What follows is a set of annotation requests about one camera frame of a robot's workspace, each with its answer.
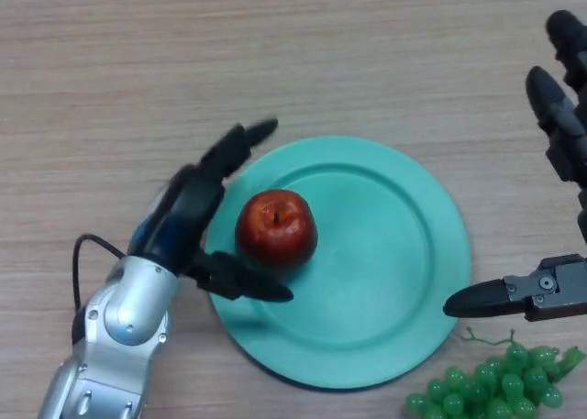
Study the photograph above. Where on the green round plate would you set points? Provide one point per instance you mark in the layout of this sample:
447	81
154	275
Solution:
376	272

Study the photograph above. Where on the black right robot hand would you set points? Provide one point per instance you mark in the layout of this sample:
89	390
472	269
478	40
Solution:
571	130

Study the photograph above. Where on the red apple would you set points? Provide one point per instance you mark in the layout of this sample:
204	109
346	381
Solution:
277	228

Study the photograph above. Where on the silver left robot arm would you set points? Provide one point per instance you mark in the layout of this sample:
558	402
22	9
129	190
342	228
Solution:
119	327

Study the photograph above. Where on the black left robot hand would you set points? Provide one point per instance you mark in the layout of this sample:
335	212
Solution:
183	222

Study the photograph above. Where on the green grape bunch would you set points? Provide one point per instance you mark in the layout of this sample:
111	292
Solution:
500	387

